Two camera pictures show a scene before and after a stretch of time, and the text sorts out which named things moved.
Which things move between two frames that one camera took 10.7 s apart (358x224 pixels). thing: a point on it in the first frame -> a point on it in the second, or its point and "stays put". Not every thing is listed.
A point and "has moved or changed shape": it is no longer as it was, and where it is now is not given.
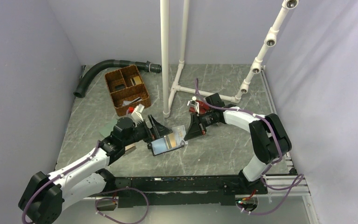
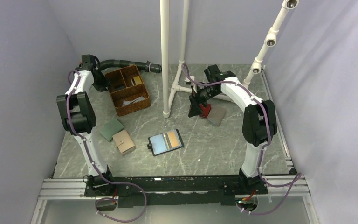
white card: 126,102 stays put
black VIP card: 120,87 stays put
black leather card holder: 165,145 has moved or changed shape
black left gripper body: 141,132 -> 101,82
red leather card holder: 203,108 stays put
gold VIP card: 137,80 stays put
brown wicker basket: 127,89 stays put
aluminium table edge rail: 275,113 stays put
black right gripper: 195,129 -> 195,99
